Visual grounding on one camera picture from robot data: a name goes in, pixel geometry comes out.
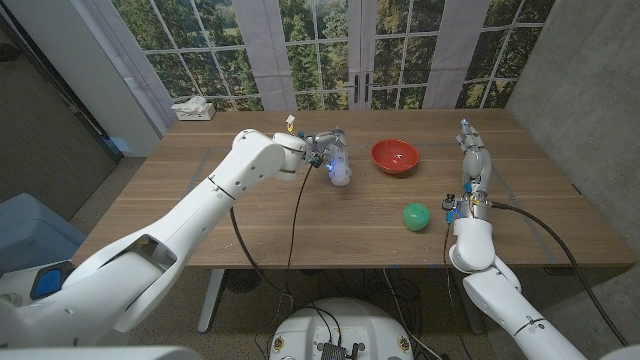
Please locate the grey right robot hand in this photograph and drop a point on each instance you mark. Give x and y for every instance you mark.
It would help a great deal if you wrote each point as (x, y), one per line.
(477, 170)

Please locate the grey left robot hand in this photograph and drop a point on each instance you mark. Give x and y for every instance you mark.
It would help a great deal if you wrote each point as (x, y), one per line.
(322, 147)

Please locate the large clear plastic syringe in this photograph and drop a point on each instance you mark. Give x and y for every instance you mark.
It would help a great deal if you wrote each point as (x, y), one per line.
(341, 172)

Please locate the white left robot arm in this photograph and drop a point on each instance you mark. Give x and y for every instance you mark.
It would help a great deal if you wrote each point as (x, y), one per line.
(200, 210)

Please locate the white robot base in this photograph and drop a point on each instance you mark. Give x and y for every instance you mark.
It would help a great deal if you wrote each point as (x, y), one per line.
(340, 330)

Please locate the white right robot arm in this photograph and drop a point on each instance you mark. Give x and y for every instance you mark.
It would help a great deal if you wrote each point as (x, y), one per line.
(500, 300)

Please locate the green apple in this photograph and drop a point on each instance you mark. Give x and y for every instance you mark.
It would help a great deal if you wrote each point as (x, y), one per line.
(416, 217)

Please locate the red bowl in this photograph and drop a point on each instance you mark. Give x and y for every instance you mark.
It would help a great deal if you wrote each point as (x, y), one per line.
(395, 157)

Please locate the printed window backdrop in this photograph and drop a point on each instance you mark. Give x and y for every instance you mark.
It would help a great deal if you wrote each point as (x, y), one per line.
(310, 60)

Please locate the white tissue box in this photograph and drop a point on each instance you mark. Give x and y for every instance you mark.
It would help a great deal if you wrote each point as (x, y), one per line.
(196, 112)

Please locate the white table leg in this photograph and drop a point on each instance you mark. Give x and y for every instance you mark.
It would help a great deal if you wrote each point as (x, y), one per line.
(210, 305)

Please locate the blue plastic bin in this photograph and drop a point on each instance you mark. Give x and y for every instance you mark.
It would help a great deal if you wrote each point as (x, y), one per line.
(35, 230)

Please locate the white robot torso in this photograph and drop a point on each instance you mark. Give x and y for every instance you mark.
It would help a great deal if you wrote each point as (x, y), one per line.
(100, 354)

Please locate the white device with blue pads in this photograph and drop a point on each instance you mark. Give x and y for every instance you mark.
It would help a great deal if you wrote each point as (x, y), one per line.
(47, 282)

